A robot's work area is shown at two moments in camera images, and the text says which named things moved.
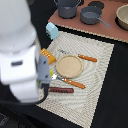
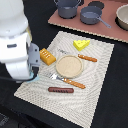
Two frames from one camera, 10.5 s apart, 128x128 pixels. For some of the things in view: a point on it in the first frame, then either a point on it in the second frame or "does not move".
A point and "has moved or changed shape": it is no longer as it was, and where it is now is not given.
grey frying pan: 90,15 does not move
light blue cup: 52,31 has moved or changed shape
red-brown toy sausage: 61,89 does not move
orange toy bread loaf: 49,56 does not move
